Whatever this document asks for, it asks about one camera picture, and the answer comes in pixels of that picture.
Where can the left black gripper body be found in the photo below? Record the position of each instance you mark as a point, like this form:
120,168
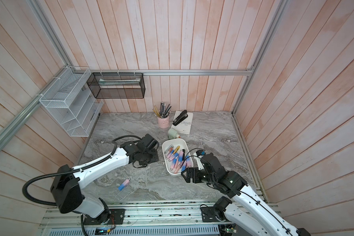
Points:
148,157

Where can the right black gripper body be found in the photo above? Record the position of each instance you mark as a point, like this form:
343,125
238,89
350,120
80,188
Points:
201,176

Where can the blue pink lipstick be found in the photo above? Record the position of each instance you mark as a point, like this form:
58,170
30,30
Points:
183,168
170,154
188,162
180,156
124,184
174,156

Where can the blue pink lipstick top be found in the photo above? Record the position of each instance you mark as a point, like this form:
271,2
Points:
170,154

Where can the blue pink lipstick bottom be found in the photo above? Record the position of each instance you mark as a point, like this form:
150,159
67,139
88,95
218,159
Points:
124,184

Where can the pink lip gloss tube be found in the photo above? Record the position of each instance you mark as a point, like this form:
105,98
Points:
178,169

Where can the white storage tray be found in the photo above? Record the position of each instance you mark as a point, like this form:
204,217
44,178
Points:
183,145

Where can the gold glitter lipstick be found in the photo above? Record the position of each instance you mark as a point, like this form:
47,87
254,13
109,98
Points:
176,149

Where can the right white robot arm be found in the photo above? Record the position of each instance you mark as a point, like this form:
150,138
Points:
240,204

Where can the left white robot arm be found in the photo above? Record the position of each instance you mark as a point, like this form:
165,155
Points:
68,185

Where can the green pencil sharpener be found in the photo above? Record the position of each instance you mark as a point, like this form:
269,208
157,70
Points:
173,134

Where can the pink pen cup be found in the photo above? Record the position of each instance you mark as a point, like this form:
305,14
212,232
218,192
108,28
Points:
164,122

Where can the pens in cup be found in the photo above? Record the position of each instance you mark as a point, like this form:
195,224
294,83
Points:
163,110

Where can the white notebook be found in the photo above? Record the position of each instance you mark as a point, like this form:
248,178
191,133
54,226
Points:
185,126

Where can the black stapler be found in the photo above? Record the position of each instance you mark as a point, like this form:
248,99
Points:
181,117

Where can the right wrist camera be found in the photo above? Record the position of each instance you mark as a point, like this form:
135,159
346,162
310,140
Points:
200,152

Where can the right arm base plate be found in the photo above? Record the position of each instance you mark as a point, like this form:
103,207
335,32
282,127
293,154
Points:
211,214

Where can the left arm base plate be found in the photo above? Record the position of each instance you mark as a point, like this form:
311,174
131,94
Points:
112,216

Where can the black mesh wall basket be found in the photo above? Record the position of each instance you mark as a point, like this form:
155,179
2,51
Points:
117,85

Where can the white wire mesh shelf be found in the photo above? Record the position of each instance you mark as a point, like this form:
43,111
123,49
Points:
71,103

